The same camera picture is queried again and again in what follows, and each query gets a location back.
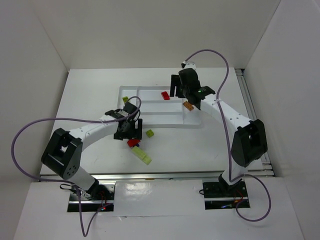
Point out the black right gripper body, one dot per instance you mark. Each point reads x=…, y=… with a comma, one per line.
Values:
x=176, y=81

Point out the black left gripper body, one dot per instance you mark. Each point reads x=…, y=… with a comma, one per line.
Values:
x=128, y=135

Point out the red lego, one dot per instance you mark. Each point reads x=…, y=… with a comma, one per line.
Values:
x=132, y=142

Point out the red curved lego brick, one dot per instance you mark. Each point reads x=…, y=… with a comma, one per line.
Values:
x=165, y=95

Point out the lime green square lego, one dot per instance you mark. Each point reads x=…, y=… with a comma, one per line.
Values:
x=150, y=133

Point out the brown lego plate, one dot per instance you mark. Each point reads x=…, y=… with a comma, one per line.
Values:
x=188, y=106

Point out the lime green curved lego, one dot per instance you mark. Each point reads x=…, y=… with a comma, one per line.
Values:
x=125, y=99

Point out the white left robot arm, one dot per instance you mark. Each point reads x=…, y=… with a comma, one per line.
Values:
x=63, y=152

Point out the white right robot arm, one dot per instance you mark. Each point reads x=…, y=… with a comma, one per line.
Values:
x=246, y=138

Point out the pale green long lego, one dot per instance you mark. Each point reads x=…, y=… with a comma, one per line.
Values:
x=142, y=155

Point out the white compartment tray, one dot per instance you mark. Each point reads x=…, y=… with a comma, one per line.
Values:
x=156, y=112

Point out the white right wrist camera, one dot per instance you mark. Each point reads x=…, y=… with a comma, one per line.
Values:
x=188, y=65

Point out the aluminium rail front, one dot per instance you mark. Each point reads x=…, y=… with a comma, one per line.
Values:
x=179, y=175

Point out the aluminium rail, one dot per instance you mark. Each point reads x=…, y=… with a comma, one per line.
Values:
x=250, y=110
x=179, y=175

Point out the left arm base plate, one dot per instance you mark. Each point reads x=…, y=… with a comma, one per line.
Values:
x=104, y=199

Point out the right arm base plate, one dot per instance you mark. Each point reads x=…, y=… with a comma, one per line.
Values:
x=216, y=199

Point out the aluminium rail right side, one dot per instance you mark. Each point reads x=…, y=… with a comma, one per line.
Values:
x=250, y=110

